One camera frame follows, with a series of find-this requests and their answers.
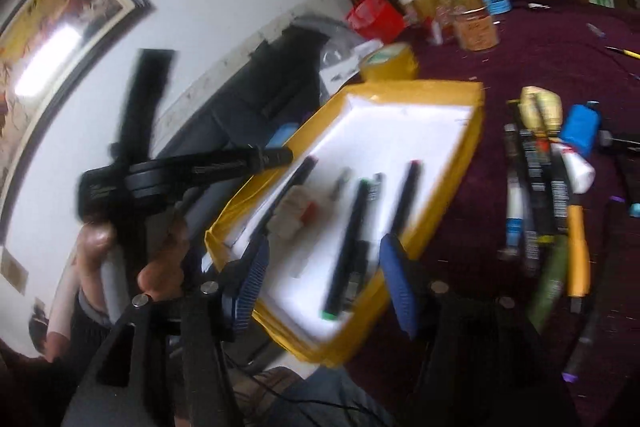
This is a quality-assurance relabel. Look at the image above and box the black marker with green cap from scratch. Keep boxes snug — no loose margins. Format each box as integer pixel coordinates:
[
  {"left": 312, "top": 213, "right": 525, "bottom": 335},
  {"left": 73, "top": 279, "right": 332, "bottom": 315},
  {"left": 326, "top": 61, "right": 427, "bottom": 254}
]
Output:
[{"left": 320, "top": 177, "right": 374, "bottom": 322}]

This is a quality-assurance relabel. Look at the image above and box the grey pen with blue tip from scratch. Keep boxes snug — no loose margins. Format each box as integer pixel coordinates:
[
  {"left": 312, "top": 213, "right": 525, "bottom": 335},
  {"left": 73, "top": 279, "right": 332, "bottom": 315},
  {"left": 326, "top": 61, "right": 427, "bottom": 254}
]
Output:
[{"left": 501, "top": 123, "right": 526, "bottom": 259}]

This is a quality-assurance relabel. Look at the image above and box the framed wall picture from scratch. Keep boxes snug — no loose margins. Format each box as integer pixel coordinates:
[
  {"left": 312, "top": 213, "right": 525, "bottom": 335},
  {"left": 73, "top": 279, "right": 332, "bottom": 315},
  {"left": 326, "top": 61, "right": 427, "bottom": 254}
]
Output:
[{"left": 0, "top": 0, "right": 153, "bottom": 233}]

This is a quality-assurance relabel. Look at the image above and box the yellow tray box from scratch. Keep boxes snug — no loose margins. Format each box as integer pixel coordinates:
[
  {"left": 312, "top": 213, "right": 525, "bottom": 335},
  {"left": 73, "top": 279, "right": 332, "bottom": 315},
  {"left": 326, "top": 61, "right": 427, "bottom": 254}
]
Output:
[{"left": 205, "top": 79, "right": 487, "bottom": 368}]

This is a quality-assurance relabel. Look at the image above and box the black pen with red tip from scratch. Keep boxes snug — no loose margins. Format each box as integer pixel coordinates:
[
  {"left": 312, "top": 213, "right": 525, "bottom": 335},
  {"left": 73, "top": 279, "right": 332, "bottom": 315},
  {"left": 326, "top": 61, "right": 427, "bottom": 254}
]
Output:
[
  {"left": 245, "top": 155, "right": 319, "bottom": 248},
  {"left": 389, "top": 160, "right": 424, "bottom": 239}
]

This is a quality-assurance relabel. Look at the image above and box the black marker with purple tip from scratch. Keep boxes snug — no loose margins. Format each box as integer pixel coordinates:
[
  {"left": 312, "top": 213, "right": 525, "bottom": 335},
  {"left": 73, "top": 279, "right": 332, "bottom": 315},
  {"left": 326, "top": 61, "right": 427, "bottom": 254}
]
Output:
[{"left": 560, "top": 202, "right": 632, "bottom": 384}]

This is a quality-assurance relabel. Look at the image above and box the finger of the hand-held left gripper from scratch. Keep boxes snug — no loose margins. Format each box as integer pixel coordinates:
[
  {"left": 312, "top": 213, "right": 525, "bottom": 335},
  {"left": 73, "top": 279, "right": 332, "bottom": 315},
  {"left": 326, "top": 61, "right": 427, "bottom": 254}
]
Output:
[
  {"left": 116, "top": 48, "right": 177, "bottom": 168},
  {"left": 152, "top": 145, "right": 295, "bottom": 188}
]

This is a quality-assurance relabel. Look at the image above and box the gold foil packet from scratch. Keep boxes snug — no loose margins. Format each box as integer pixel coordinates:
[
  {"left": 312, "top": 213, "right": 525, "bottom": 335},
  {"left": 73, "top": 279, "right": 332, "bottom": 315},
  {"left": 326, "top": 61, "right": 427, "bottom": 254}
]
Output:
[{"left": 359, "top": 42, "right": 420, "bottom": 82}]

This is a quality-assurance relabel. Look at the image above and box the black tool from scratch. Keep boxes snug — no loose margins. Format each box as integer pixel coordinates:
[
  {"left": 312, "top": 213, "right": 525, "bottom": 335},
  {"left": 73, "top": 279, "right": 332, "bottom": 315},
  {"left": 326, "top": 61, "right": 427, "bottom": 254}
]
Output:
[{"left": 597, "top": 130, "right": 640, "bottom": 152}]

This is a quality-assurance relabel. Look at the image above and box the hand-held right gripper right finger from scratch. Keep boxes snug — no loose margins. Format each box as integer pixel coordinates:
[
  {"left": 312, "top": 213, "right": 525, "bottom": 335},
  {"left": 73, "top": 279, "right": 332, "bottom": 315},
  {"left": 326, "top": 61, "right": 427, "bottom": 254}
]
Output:
[{"left": 378, "top": 232, "right": 581, "bottom": 427}]

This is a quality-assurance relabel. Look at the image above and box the cream printed pouch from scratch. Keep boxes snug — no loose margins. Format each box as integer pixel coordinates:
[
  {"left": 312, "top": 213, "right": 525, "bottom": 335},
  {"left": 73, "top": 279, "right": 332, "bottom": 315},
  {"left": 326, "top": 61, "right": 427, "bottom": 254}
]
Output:
[{"left": 519, "top": 86, "right": 566, "bottom": 138}]

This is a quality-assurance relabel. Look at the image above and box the person's left hand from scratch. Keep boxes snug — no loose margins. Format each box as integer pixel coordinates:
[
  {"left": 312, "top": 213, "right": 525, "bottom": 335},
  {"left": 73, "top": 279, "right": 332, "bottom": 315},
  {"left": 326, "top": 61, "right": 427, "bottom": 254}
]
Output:
[{"left": 75, "top": 214, "right": 194, "bottom": 304}]

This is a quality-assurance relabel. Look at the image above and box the person's leg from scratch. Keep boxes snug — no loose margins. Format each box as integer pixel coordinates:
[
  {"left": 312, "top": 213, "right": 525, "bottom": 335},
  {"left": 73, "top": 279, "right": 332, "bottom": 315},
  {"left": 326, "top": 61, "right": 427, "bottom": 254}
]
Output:
[{"left": 230, "top": 364, "right": 396, "bottom": 427}]

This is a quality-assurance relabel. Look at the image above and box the clear jar with tan contents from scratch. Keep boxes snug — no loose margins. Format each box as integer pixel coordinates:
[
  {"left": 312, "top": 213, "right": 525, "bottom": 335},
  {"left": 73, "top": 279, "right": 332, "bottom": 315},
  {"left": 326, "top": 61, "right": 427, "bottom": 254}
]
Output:
[{"left": 452, "top": 4, "right": 501, "bottom": 52}]

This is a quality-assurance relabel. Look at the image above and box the red box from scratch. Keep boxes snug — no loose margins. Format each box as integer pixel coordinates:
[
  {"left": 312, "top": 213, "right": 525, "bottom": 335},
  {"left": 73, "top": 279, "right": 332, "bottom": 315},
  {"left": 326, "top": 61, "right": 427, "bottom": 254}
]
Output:
[{"left": 346, "top": 0, "right": 406, "bottom": 44}]

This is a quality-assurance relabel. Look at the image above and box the yellow marker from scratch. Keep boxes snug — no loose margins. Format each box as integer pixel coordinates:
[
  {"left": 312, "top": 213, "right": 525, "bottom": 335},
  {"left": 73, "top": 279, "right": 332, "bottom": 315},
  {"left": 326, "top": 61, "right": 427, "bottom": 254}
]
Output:
[{"left": 565, "top": 204, "right": 592, "bottom": 301}]

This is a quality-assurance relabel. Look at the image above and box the small grey pen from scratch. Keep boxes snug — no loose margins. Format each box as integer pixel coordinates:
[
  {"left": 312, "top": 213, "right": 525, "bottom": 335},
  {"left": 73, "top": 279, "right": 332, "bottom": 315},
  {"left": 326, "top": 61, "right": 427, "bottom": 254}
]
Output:
[{"left": 330, "top": 167, "right": 354, "bottom": 204}]

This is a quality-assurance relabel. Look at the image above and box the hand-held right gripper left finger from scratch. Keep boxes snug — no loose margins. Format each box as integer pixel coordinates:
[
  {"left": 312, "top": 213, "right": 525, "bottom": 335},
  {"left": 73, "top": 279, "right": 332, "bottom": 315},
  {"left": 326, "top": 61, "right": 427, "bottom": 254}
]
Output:
[{"left": 60, "top": 234, "right": 273, "bottom": 427}]

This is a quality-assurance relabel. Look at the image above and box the black bag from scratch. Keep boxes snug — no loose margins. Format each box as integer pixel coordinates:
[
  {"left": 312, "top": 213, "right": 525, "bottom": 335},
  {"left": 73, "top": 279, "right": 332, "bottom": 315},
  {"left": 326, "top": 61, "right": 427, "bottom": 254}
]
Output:
[{"left": 165, "top": 14, "right": 353, "bottom": 188}]

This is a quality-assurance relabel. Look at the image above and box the white and red eraser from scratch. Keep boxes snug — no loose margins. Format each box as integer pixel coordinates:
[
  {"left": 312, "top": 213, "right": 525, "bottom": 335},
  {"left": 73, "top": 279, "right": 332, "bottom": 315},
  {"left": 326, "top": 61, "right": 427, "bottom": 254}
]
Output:
[{"left": 272, "top": 189, "right": 319, "bottom": 241}]

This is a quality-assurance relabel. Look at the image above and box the clear plastic bag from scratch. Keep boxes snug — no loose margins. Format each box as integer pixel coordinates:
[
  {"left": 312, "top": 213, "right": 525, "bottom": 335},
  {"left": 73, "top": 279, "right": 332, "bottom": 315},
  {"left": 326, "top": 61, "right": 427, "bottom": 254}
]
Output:
[{"left": 315, "top": 34, "right": 372, "bottom": 88}]

